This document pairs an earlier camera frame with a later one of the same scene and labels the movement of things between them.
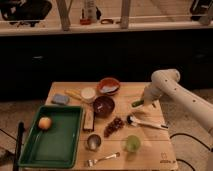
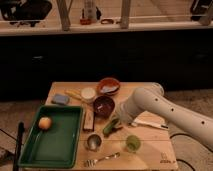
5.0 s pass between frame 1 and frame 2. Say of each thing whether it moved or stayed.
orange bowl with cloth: stayed
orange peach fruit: stayed
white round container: stayed
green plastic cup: stayed
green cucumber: moved
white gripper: moved
